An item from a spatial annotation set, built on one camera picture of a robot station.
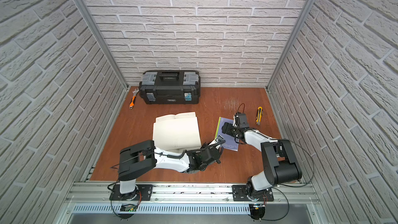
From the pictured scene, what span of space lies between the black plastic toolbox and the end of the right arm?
299 mm

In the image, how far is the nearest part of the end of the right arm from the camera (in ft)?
2.28

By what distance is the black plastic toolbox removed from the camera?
0.99 meters

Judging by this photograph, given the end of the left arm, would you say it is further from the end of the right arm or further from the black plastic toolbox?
the black plastic toolbox
